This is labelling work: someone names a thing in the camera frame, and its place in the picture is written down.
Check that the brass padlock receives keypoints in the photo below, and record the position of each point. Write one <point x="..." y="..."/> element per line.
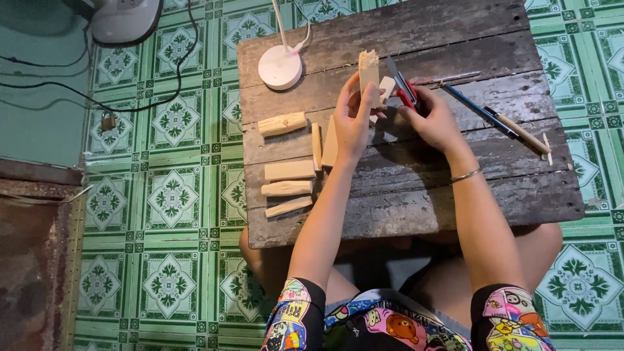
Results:
<point x="108" y="121"/>

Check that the flat wide wood slab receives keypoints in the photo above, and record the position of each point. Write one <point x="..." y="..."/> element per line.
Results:
<point x="330" y="146"/>

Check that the person's right hand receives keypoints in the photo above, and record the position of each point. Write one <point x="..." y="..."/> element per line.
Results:
<point x="436" y="126"/>

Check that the round wood piece with knots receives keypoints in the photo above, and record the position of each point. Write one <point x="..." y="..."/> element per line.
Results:
<point x="282" y="124"/>

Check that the person's right leg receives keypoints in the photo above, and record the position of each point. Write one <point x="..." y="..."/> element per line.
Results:
<point x="538" y="253"/>

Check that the rough-ended pale wood block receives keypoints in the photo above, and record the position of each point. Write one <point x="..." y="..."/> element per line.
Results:
<point x="369" y="68"/>

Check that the thin metal carving tool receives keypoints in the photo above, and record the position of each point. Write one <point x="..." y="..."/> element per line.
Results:
<point x="448" y="78"/>

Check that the slim tapered wood stick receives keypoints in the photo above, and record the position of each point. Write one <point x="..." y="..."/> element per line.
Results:
<point x="288" y="206"/>

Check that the rusty metal door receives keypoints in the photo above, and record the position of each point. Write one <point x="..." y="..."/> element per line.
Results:
<point x="34" y="263"/>

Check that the rounded pale wood block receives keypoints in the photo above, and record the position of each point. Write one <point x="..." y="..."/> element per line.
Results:
<point x="286" y="188"/>

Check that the person's left leg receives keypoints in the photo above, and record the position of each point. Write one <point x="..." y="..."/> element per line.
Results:
<point x="265" y="268"/>

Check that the colourful cartoon print shirt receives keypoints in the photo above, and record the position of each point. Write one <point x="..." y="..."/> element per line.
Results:
<point x="390" y="326"/>

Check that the small rounded pale wood piece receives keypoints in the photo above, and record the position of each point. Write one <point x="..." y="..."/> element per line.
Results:
<point x="388" y="87"/>

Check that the white fan base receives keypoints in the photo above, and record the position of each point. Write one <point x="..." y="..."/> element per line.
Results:
<point x="124" y="22"/>

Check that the white round-base desk lamp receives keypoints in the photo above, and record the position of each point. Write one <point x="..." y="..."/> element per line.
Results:
<point x="280" y="68"/>

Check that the thin narrow wood strip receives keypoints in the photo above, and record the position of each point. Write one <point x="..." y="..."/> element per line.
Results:
<point x="317" y="146"/>

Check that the red utility knife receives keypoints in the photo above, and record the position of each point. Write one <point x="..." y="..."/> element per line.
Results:
<point x="405" y="90"/>

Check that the person's left hand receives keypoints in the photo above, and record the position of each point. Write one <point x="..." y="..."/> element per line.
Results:
<point x="351" y="131"/>

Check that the person's leg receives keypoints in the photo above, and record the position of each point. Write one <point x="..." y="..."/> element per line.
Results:
<point x="538" y="253"/>
<point x="265" y="268"/>

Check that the small wood splinter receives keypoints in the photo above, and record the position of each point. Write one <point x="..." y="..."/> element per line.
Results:
<point x="548" y="146"/>

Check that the rectangular pale wood block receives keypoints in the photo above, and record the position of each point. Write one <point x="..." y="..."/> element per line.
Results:
<point x="289" y="170"/>

